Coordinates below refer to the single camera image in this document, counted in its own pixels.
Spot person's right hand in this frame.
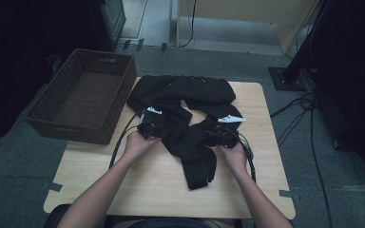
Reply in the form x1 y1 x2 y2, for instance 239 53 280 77
218 142 249 174

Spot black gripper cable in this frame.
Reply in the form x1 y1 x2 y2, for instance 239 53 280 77
108 108 146 170
231 126 257 183

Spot person's left hand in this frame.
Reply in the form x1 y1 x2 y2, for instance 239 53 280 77
122 130 163 163

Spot thin black hanging cable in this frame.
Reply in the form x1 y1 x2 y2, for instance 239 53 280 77
179 0 198 49

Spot black metal stand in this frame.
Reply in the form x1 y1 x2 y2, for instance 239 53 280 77
268 0 331 92

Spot dark curtain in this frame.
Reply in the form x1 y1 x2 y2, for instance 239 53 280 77
310 0 365 188
0 0 106 150

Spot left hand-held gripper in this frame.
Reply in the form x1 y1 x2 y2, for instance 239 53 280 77
137 106 169 141

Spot brown woven basket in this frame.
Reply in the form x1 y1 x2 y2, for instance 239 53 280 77
24 47 138 145

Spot black pants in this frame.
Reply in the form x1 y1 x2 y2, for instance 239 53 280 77
126 74 245 191

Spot black floor cable bundle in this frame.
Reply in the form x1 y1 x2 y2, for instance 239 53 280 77
269 91 317 148

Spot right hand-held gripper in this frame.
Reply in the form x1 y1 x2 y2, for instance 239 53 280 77
203 114 247 150

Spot long black floor cable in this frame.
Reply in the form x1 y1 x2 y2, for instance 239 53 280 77
308 104 334 228

